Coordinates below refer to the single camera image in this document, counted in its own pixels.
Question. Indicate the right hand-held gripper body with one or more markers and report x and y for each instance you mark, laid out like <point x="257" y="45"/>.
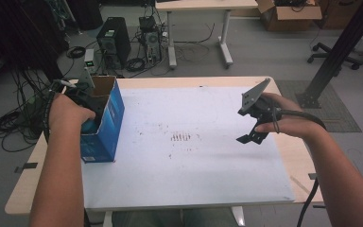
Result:
<point x="264" y="108"/>

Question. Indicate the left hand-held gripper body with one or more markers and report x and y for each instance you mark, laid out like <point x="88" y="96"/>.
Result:
<point x="99" y="102"/>

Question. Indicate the blue cardboard box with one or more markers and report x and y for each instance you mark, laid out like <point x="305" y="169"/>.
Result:
<point x="110" y="126"/>

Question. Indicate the person's right hand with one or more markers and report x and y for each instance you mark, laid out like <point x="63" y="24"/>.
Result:
<point x="293" y="123"/>

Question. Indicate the person's left hand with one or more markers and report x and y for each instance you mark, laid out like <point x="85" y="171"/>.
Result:
<point x="66" y="113"/>

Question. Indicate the wooden table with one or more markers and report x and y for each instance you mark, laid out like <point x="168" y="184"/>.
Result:
<point x="290" y="157"/>

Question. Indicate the grey power supply unit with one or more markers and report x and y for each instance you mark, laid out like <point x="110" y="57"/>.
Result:
<point x="89" y="58"/>

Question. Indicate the black computer tower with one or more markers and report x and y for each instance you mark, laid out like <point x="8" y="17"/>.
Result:
<point x="113" y="38"/>

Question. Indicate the white board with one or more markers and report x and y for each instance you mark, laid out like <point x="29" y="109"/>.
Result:
<point x="186" y="173"/>

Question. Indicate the grey floor mat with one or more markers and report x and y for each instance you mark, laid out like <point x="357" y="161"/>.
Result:
<point x="337" y="116"/>

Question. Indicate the open computer case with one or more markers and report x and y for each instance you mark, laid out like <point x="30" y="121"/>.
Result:
<point x="150" y="41"/>

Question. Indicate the black office chair base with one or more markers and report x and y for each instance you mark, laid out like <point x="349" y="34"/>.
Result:
<point x="331" y="55"/>

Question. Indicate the brown cardboard box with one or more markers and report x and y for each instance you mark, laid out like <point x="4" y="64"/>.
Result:
<point x="291" y="15"/>

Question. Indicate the black curtain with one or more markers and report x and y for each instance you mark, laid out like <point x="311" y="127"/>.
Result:
<point x="19" y="34"/>

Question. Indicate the white-legged table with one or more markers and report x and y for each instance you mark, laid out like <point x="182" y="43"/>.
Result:
<point x="201" y="4"/>

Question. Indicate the black metal post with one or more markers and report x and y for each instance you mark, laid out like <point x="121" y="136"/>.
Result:
<point x="337" y="56"/>

